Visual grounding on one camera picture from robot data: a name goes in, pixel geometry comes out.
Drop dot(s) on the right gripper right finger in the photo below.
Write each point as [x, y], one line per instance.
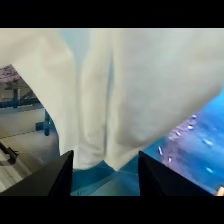
[163, 181]

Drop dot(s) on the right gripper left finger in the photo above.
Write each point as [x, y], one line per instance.
[50, 178]

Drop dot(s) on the white garment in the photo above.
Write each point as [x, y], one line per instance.
[140, 86]

